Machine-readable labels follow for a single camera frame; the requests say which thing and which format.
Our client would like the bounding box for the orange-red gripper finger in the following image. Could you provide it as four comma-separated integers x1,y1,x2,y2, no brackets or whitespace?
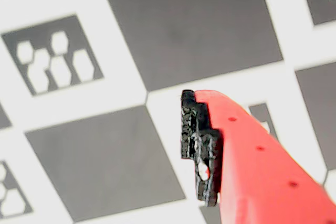
180,89,336,224

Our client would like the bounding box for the black white checkerboard marker mat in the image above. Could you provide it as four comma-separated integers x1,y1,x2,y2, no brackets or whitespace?
0,0,336,224

